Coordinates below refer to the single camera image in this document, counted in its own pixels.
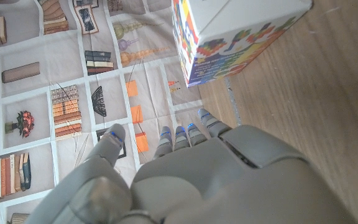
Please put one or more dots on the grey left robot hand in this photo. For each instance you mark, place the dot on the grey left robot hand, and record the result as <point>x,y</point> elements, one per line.
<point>228,174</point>

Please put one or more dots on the colourful printed white box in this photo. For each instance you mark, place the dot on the colourful printed white box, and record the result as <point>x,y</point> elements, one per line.
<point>244,18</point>

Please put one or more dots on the grey tape outline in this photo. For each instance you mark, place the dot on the grey tape outline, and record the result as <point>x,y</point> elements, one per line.
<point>232,99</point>

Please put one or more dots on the printed bookshelf backdrop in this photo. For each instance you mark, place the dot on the printed bookshelf backdrop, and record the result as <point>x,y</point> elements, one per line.
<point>42,53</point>

